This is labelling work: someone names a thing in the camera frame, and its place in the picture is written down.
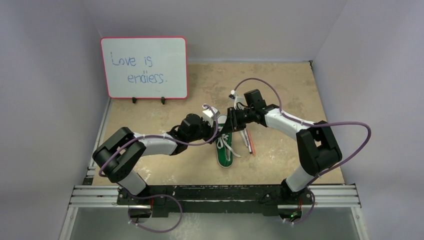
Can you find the white marker pen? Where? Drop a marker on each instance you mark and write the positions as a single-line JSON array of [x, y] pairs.
[[245, 137]]

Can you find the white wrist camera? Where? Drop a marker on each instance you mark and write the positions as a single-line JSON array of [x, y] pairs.
[[209, 114], [238, 101]]

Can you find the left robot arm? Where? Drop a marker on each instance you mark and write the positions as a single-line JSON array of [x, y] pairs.
[[119, 154]]

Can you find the black aluminium base frame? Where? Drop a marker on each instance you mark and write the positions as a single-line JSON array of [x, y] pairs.
[[265, 199]]

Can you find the green canvas sneaker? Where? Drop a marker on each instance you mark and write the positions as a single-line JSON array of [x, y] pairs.
[[224, 157]]

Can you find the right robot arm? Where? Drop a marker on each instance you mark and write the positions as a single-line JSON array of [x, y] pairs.
[[317, 147]]

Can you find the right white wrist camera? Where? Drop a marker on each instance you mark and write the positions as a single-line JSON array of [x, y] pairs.
[[238, 101]]

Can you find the white shoelace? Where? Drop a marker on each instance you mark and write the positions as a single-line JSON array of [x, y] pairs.
[[222, 142]]

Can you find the grey marker pen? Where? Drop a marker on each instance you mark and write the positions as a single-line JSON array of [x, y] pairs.
[[249, 148]]

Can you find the orange marker pen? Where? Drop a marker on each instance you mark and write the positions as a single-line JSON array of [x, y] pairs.
[[251, 143]]

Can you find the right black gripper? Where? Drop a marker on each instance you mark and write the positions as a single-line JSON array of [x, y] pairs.
[[234, 122]]

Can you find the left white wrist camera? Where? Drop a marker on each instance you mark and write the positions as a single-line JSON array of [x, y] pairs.
[[209, 114]]

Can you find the red framed whiteboard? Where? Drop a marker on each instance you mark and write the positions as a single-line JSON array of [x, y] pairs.
[[150, 67]]

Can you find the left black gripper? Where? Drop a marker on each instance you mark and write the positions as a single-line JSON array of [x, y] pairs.
[[211, 131]]

